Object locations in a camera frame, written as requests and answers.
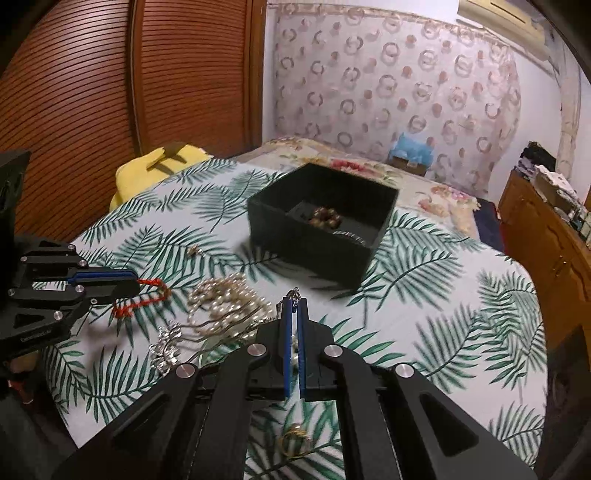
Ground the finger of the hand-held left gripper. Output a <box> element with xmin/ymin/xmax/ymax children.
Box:
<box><xmin>7</xmin><ymin>279</ymin><xmax>140</xmax><ymax>334</ymax></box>
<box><xmin>17</xmin><ymin>240</ymin><xmax>138</xmax><ymax>289</ymax></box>

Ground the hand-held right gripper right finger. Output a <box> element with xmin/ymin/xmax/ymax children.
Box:
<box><xmin>297</xmin><ymin>298</ymin><xmax>539</xmax><ymax>480</ymax></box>

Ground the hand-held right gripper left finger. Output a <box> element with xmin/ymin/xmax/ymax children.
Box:
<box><xmin>51</xmin><ymin>298</ymin><xmax>296</xmax><ymax>480</ymax></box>

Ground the red cord bracelet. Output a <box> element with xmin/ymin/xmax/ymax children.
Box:
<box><xmin>112</xmin><ymin>278</ymin><xmax>173</xmax><ymax>319</ymax></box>

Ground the thin silver chain necklace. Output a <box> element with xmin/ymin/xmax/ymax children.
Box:
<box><xmin>181</xmin><ymin>287</ymin><xmax>304</xmax><ymax>357</ymax></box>

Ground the silver crystal necklace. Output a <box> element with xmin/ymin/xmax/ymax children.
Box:
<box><xmin>148</xmin><ymin>323</ymin><xmax>184</xmax><ymax>376</ymax></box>

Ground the white pearl necklace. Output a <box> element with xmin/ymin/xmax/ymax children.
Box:
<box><xmin>187</xmin><ymin>272</ymin><xmax>274</xmax><ymax>336</ymax></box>

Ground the gold ring with green stone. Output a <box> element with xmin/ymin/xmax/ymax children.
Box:
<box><xmin>277</xmin><ymin>424</ymin><xmax>313</xmax><ymax>459</ymax></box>

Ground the black jewelry box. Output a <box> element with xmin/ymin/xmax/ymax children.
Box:
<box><xmin>247</xmin><ymin>162</ymin><xmax>400</xmax><ymax>292</ymax></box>

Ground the person's left hand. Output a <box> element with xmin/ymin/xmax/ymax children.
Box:
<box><xmin>9</xmin><ymin>353</ymin><xmax>38</xmax><ymax>404</ymax></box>

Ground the yellow plush toy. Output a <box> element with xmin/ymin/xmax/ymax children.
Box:
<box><xmin>110</xmin><ymin>143</ymin><xmax>214</xmax><ymax>214</ymax></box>

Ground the green leaf print cloth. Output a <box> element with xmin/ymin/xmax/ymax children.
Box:
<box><xmin>44</xmin><ymin>159</ymin><xmax>551</xmax><ymax>480</ymax></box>

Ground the wooden slatted wardrobe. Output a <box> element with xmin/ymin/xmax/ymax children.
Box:
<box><xmin>0</xmin><ymin>0</ymin><xmax>269</xmax><ymax>234</ymax></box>

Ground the brown cardboard box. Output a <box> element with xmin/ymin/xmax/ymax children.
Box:
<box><xmin>390</xmin><ymin>154</ymin><xmax>428</xmax><ymax>177</ymax></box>

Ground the dark blue blanket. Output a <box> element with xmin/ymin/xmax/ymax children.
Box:
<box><xmin>475</xmin><ymin>198</ymin><xmax>507</xmax><ymax>253</ymax></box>

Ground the blue plastic bag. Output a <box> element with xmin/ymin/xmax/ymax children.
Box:
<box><xmin>390</xmin><ymin>133</ymin><xmax>437</xmax><ymax>168</ymax></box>

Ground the wooden sideboard cabinet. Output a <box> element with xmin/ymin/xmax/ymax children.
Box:
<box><xmin>498</xmin><ymin>168</ymin><xmax>591</xmax><ymax>354</ymax></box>

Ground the circle pattern sheer curtain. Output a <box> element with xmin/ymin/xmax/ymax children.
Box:
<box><xmin>272</xmin><ymin>4</ymin><xmax>523</xmax><ymax>195</ymax></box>

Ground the pile of dark clothes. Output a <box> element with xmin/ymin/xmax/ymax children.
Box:
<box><xmin>517</xmin><ymin>141</ymin><xmax>558</xmax><ymax>180</ymax></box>

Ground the box with floral cloth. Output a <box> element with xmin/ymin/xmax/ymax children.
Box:
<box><xmin>534</xmin><ymin>165</ymin><xmax>579</xmax><ymax>209</ymax></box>

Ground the tied beige side curtain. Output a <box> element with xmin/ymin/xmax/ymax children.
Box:
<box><xmin>555</xmin><ymin>44</ymin><xmax>581</xmax><ymax>178</ymax></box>

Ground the beige air conditioner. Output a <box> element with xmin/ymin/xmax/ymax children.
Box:
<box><xmin>457</xmin><ymin>0</ymin><xmax>549</xmax><ymax>59</ymax></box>

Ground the brown bead bracelet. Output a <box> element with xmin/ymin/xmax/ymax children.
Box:
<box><xmin>308</xmin><ymin>207</ymin><xmax>342</xmax><ymax>232</ymax></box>

